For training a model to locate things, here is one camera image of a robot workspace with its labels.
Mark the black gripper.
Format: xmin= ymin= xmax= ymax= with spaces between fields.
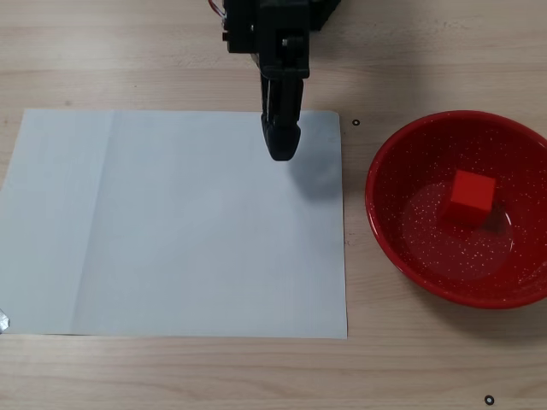
xmin=221 ymin=0 xmax=312 ymax=162

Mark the red cube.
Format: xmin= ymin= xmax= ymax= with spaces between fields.
xmin=442 ymin=168 xmax=497 ymax=227

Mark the red speckled bowl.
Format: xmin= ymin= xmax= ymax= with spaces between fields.
xmin=364 ymin=109 xmax=547 ymax=311

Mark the white paper sheet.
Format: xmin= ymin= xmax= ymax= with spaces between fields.
xmin=0 ymin=108 xmax=350 ymax=342

